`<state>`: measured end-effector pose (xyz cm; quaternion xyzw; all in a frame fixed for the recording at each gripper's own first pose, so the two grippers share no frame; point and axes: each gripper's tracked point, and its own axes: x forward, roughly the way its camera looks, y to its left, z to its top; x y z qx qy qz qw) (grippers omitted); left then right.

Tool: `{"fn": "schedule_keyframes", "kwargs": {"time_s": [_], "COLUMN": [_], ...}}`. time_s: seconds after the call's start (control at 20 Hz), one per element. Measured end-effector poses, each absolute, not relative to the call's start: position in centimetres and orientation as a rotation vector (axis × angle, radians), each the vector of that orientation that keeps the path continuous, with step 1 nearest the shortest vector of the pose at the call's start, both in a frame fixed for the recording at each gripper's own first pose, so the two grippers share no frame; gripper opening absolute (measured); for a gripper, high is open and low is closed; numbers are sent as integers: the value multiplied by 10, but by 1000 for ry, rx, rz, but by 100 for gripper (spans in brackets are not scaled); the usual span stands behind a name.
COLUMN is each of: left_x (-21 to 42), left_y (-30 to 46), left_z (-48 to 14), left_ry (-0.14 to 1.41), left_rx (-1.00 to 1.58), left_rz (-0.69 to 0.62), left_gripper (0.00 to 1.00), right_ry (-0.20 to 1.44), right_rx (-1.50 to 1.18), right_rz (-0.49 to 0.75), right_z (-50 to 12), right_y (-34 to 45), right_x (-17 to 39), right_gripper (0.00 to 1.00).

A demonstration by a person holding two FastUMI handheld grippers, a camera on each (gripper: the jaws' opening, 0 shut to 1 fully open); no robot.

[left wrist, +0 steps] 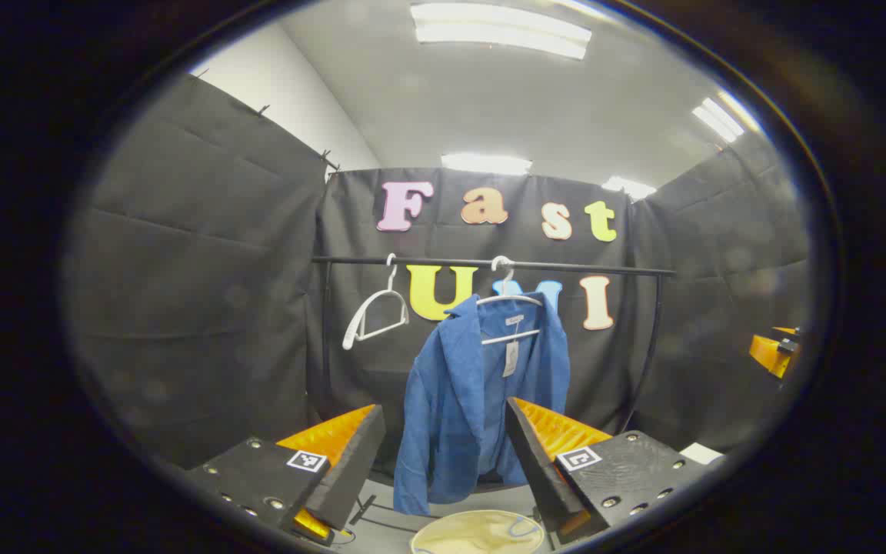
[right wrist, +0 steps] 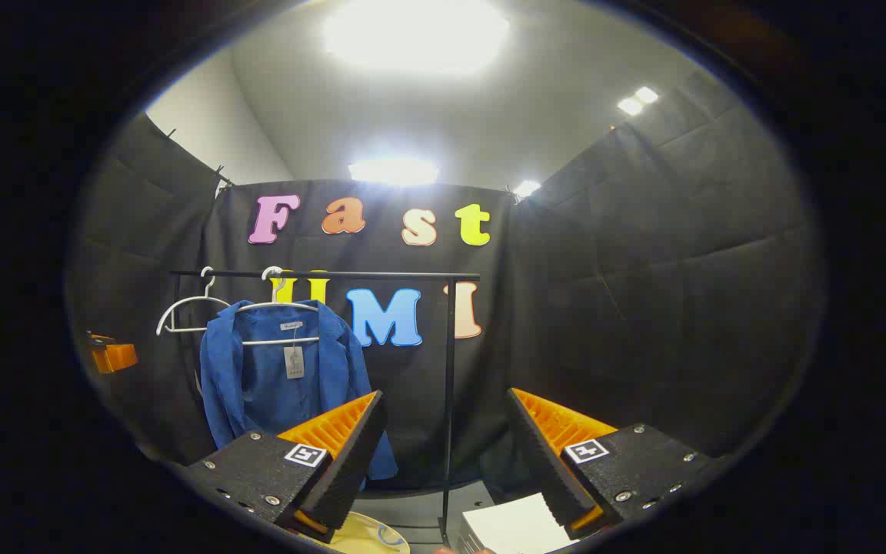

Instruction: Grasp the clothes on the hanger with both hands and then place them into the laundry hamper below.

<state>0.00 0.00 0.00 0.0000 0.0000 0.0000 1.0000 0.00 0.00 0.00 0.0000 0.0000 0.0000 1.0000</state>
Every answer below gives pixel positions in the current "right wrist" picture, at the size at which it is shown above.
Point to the paper hang tag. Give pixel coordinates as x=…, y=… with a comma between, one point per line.
x=294, y=362

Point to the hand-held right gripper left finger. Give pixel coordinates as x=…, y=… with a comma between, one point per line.
x=354, y=469

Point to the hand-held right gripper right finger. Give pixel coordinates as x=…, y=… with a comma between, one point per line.
x=543, y=469

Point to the black backdrop cloth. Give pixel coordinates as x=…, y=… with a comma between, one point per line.
x=643, y=308

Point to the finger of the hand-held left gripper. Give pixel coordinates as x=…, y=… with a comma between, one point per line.
x=114, y=357

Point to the black clothes rack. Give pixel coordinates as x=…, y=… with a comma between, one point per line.
x=450, y=369

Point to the beige laundry hamper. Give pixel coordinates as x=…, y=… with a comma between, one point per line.
x=358, y=538

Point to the small ceiling light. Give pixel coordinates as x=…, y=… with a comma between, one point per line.
x=527, y=188

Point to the large ceiling light panel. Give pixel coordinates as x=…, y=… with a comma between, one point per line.
x=416, y=35

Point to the twin ceiling light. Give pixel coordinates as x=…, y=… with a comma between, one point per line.
x=637, y=100

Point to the white clothes hanger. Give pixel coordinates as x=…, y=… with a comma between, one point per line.
x=181, y=305
x=278, y=341

